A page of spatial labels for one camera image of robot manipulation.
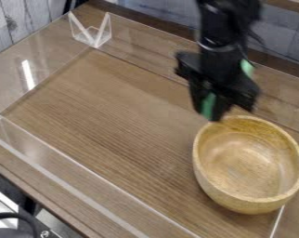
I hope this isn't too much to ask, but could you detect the clear acrylic corner bracket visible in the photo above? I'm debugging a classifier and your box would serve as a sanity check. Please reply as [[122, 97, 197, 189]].
[[68, 12, 113, 48]]

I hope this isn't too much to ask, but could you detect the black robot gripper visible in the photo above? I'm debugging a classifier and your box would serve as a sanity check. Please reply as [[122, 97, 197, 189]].
[[174, 49, 245, 122]]

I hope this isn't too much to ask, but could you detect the light wooden bowl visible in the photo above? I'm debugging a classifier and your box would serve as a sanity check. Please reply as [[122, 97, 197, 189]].
[[192, 115, 299, 215]]

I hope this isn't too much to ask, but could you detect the black cable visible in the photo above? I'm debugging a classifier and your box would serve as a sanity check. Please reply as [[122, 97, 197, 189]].
[[0, 211, 44, 238]]

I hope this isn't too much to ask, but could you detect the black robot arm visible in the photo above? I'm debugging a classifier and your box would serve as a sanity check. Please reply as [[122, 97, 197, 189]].
[[174, 0, 261, 122]]

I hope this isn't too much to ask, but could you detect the black metal table bracket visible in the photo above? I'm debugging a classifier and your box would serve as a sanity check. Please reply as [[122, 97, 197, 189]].
[[17, 207, 58, 238]]

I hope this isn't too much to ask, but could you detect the green rectangular block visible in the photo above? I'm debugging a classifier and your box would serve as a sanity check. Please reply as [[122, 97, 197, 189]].
[[201, 59, 260, 121]]

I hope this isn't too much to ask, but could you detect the clear acrylic enclosure wall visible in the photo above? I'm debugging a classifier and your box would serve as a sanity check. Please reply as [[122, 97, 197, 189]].
[[0, 7, 299, 238]]

